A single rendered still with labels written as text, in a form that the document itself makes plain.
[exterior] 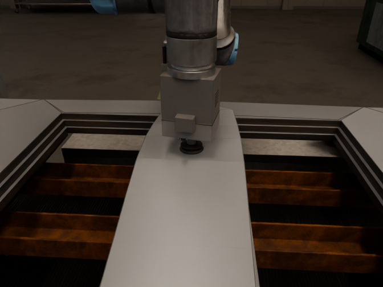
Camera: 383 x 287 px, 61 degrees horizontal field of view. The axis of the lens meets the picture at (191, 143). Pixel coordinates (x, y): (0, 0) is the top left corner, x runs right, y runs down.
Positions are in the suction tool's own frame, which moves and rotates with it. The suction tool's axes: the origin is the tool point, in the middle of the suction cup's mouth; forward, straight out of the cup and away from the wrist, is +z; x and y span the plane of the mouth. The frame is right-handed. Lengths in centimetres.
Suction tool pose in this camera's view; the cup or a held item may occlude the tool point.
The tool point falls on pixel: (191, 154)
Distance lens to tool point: 58.0
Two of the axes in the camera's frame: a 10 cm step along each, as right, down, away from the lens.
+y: 9.7, 1.3, -2.3
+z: 0.0, 8.7, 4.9
